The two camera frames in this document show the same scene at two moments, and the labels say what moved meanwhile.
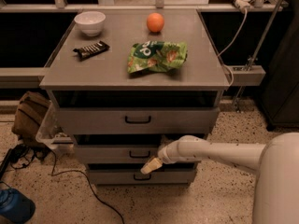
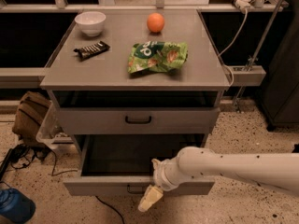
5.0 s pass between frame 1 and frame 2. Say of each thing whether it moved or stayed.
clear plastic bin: stayed
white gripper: moved
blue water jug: stayed
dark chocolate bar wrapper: stayed
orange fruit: stayed
